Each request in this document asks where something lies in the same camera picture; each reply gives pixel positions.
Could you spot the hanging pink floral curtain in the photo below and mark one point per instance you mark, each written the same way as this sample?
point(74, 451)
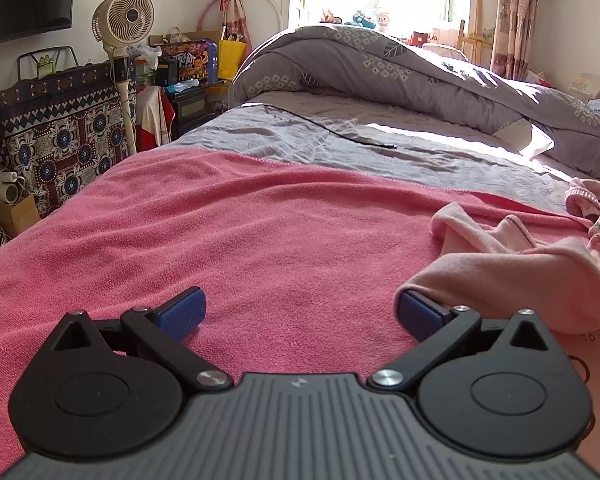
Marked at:
point(512, 20)

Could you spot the orange plush toy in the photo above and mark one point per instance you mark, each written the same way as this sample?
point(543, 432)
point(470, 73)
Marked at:
point(330, 16)

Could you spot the white storage basket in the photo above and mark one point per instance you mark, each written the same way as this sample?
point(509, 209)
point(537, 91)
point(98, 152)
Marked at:
point(587, 86)

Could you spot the toys on windowsill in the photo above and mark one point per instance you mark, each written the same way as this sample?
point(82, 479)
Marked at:
point(360, 19)

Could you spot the light pink strawberry-print pants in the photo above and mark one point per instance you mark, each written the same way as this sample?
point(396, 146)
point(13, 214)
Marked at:
point(587, 197)

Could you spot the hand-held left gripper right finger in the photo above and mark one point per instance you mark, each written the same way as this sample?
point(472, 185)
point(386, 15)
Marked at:
point(420, 316)

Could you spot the beige standing fan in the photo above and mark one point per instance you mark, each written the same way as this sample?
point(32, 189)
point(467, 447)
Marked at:
point(125, 15)

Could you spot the tied pink floral curtain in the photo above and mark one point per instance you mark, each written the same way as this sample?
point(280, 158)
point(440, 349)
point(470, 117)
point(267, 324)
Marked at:
point(235, 10)

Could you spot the white plastic bag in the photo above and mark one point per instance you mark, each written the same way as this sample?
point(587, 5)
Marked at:
point(147, 54)

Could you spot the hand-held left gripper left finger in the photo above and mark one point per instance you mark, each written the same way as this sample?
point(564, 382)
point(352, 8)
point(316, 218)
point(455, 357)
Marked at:
point(182, 312)

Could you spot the light pink strawberry-print top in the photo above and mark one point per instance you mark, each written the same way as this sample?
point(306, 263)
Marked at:
point(530, 280)

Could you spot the pink hula hoop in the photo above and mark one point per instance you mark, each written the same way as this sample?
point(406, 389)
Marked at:
point(271, 0)

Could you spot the dark patterned cover cloth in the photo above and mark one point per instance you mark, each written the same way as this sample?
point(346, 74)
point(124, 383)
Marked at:
point(65, 130)

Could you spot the red and white cloth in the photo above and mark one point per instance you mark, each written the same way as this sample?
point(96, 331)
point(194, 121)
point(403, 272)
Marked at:
point(152, 120)

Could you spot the wooden easel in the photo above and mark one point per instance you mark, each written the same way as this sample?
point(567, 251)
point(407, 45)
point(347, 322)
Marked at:
point(475, 42)

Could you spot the cardboard box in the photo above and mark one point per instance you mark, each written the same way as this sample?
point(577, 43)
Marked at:
point(17, 217)

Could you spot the grey bed sheet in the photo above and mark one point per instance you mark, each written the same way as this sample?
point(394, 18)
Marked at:
point(290, 140)

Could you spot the yellow paper bag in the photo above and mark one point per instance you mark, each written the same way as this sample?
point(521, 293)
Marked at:
point(232, 60)

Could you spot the pink towel blanket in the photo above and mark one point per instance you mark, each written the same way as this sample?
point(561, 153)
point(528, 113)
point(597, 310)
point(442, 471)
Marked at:
point(230, 240)

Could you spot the black metal box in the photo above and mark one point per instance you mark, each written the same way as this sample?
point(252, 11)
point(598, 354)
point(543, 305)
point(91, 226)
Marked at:
point(194, 110)

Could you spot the grey floral quilt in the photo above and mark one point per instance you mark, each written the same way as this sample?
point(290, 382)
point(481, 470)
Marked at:
point(380, 70)

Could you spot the colourful game box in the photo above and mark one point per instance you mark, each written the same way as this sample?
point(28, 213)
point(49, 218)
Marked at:
point(190, 60)

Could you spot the white doll toy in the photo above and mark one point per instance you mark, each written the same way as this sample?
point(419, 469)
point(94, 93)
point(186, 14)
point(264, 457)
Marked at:
point(384, 21)

